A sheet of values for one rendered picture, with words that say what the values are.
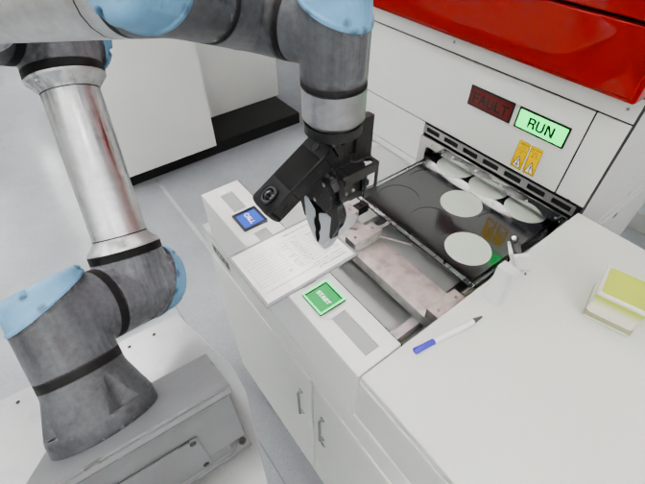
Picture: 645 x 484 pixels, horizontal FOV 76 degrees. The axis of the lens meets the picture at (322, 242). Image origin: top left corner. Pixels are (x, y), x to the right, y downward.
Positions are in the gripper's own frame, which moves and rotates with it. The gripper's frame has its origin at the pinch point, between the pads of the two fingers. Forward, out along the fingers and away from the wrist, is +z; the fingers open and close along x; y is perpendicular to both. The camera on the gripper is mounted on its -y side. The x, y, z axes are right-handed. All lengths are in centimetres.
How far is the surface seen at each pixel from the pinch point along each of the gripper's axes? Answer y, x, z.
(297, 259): 2.0, 10.3, 14.4
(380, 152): 56, 43, 29
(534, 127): 58, 1, 1
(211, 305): 0, 84, 111
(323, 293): 1.2, 0.7, 14.3
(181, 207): 17, 156, 110
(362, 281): 16.8, 6.6, 28.7
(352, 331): 0.6, -8.1, 15.1
